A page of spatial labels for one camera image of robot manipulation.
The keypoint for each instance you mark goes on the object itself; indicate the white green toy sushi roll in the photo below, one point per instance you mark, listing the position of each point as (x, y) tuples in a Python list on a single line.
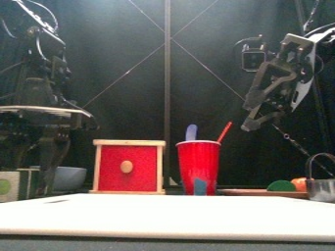
[(15, 184)]

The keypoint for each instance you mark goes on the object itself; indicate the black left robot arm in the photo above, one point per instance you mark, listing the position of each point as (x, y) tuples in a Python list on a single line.
[(37, 49)]

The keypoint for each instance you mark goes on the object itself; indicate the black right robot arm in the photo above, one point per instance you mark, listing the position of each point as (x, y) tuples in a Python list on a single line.
[(325, 36)]

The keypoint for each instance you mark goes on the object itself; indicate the white cutting board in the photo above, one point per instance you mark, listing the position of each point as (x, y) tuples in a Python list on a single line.
[(170, 215)]

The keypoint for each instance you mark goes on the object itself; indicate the pale blue bowl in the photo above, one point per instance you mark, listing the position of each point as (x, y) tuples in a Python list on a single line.
[(70, 178)]

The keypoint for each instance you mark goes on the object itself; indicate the red straw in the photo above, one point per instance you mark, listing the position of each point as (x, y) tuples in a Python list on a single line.
[(225, 132)]

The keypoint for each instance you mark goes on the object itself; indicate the red wooden drawer box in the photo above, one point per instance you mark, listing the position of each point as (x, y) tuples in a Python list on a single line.
[(128, 166)]

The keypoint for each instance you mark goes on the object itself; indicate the red plastic cup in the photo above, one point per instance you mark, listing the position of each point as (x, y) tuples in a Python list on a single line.
[(198, 166)]

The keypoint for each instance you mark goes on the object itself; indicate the green toy food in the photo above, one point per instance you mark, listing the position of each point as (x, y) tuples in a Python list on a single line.
[(281, 186)]

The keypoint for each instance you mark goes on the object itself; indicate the orange toy food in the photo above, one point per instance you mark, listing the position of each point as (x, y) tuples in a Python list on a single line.
[(301, 184)]

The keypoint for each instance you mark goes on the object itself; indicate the wooden tray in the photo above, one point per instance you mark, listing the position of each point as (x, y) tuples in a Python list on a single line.
[(262, 193)]

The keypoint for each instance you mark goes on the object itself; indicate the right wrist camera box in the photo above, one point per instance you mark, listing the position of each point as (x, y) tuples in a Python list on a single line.
[(254, 59)]

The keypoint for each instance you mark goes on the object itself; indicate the vertical metal frame pole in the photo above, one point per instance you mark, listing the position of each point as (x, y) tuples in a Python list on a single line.
[(168, 91)]

